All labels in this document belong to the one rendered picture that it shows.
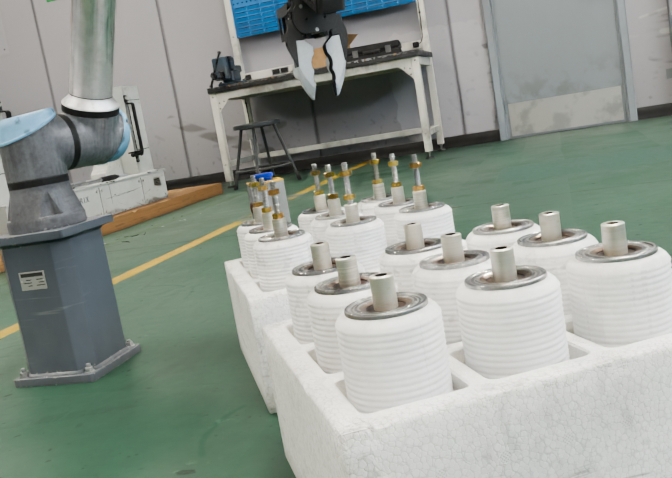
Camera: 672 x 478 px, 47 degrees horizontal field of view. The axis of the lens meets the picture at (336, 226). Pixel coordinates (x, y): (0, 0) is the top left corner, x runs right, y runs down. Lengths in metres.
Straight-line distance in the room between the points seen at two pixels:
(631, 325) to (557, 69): 5.45
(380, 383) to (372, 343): 0.04
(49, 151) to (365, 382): 1.06
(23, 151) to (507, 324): 1.12
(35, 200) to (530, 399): 1.14
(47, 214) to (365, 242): 0.67
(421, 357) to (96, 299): 1.05
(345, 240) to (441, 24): 5.10
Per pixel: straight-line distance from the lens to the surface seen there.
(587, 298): 0.77
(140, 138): 4.88
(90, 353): 1.61
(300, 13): 1.22
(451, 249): 0.83
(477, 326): 0.71
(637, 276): 0.75
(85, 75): 1.66
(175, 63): 6.91
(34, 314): 1.63
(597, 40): 6.18
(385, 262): 0.93
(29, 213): 1.60
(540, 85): 6.17
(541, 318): 0.71
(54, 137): 1.62
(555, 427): 0.71
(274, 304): 1.16
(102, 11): 1.63
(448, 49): 6.23
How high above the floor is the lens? 0.43
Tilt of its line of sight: 8 degrees down
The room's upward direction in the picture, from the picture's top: 10 degrees counter-clockwise
